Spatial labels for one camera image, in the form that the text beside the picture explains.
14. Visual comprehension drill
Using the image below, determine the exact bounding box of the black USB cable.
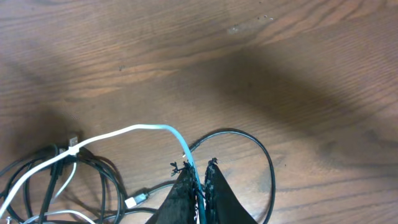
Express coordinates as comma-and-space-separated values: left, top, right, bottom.
0, 134, 156, 224
124, 128, 277, 224

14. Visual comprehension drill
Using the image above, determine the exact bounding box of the white USB cable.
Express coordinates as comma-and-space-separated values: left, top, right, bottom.
0, 124, 208, 224

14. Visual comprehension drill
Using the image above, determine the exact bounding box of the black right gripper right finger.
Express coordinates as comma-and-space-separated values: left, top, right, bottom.
204, 157, 257, 224

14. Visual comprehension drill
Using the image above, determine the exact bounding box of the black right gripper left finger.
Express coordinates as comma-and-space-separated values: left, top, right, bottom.
146, 162, 197, 224

